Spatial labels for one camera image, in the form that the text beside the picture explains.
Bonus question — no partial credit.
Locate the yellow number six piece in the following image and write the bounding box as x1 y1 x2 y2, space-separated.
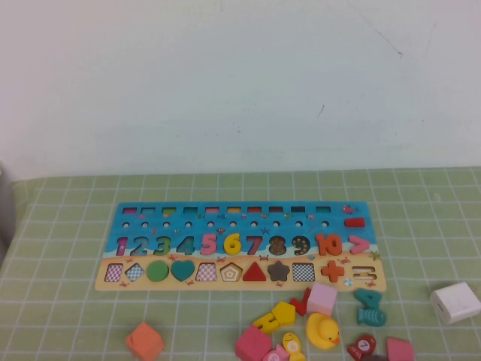
223 232 242 256

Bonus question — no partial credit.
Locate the blue wooden number puzzle board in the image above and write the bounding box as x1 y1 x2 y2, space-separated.
93 202 387 293

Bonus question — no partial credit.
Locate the pink number five piece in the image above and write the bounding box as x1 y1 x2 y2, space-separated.
200 233 218 256

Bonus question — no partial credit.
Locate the red triangle piece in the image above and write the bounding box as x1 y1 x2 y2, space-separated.
241 262 268 282

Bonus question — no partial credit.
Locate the brown star piece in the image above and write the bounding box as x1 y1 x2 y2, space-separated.
267 260 292 282

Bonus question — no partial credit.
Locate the orange number ten piece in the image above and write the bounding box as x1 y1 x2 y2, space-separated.
314 232 343 256

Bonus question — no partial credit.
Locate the teal heart piece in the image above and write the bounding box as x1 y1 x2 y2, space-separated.
170 259 195 282

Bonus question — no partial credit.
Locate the green circle piece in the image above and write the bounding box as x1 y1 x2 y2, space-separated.
145 259 169 282

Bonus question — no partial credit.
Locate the orange plus sign piece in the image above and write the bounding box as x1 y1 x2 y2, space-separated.
320 260 345 282

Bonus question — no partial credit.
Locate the pink greater-than sign piece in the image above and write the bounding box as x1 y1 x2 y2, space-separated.
348 235 371 254

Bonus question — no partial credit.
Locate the yellow pentagon piece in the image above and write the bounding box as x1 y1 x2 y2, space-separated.
271 301 296 324

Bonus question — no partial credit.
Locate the red less-than sign piece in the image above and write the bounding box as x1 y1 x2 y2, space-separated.
289 287 312 317

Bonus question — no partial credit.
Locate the yellow equals sign piece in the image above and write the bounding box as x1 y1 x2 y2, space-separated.
252 313 281 335

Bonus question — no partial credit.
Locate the teal number four piece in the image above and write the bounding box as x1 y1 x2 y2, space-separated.
352 288 383 313

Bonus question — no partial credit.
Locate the light pink square block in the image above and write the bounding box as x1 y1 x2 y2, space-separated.
306 282 338 317

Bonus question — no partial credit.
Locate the dark pink trapezoid block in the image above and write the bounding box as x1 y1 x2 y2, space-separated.
234 325 272 361

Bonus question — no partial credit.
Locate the yellow wooden fish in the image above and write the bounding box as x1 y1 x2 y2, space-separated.
281 332 301 355

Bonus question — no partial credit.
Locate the yellow rubber duck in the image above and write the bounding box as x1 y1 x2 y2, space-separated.
304 312 341 350

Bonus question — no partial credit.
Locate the pink wooden fish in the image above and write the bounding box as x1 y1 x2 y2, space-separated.
262 344 290 361

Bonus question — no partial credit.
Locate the orange cube block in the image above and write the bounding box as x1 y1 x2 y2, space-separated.
125 322 165 358

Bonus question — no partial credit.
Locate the teal wooden fish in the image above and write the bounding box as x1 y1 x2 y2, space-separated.
355 306 388 327

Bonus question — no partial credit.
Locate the red wooden fish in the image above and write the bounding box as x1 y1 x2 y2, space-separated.
346 335 377 359

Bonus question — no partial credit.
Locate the pink rhombus block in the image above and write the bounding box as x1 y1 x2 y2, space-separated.
386 337 416 361

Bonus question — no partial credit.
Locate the white charger adapter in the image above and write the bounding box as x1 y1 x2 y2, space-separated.
429 281 481 326

